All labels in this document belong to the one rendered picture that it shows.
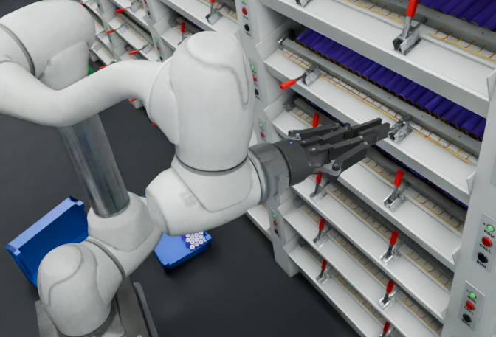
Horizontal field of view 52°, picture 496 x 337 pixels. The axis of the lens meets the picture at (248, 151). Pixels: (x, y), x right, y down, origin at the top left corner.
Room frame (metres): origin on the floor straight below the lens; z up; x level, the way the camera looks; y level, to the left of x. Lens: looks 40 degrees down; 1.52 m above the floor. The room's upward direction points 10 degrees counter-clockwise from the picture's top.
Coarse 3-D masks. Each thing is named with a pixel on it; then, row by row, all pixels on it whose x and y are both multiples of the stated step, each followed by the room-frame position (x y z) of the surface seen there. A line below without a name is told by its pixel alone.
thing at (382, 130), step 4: (384, 124) 0.70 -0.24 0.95; (388, 124) 0.70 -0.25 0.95; (368, 128) 0.68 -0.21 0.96; (372, 128) 0.68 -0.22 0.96; (376, 128) 0.68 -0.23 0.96; (380, 128) 0.69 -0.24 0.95; (384, 128) 0.69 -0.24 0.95; (388, 128) 0.70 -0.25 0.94; (360, 132) 0.67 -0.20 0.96; (364, 132) 0.67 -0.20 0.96; (368, 132) 0.68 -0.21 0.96; (372, 132) 0.68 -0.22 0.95; (376, 132) 0.68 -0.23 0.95; (380, 132) 0.69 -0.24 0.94; (384, 132) 0.69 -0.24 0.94; (388, 132) 0.70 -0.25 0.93; (380, 136) 0.69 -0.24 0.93; (384, 136) 0.69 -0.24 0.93
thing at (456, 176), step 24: (288, 24) 1.13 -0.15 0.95; (264, 48) 1.10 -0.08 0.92; (288, 72) 1.02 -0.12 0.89; (312, 96) 0.93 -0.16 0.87; (336, 96) 0.89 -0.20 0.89; (360, 120) 0.80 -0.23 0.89; (384, 120) 0.78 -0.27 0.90; (384, 144) 0.74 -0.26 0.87; (408, 144) 0.70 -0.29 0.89; (432, 144) 0.68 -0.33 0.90; (432, 168) 0.63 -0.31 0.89; (456, 168) 0.62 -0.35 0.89; (456, 192) 0.59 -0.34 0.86
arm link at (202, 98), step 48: (192, 48) 0.54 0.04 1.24; (240, 48) 0.56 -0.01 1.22; (0, 96) 0.79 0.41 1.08; (48, 96) 0.75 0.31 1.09; (96, 96) 0.65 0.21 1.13; (144, 96) 0.58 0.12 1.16; (192, 96) 0.51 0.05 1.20; (240, 96) 0.52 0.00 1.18; (192, 144) 0.51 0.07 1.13; (240, 144) 0.51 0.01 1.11
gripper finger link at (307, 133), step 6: (318, 126) 0.70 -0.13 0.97; (324, 126) 0.70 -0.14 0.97; (330, 126) 0.70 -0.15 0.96; (336, 126) 0.70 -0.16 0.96; (288, 132) 0.69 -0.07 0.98; (294, 132) 0.69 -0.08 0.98; (300, 132) 0.69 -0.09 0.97; (306, 132) 0.68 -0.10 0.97; (312, 132) 0.69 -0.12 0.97; (318, 132) 0.69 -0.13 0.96; (324, 132) 0.69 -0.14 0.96; (306, 138) 0.68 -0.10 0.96
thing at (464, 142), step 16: (288, 48) 1.08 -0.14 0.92; (304, 48) 1.04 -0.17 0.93; (320, 64) 0.97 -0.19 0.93; (352, 80) 0.88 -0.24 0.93; (368, 96) 0.85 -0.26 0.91; (384, 96) 0.81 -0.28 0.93; (384, 112) 0.78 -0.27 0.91; (400, 112) 0.77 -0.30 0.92; (416, 112) 0.74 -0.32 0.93; (432, 128) 0.70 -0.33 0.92; (448, 128) 0.68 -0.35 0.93; (464, 144) 0.64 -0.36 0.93; (480, 144) 0.62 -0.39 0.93; (464, 160) 0.62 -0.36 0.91
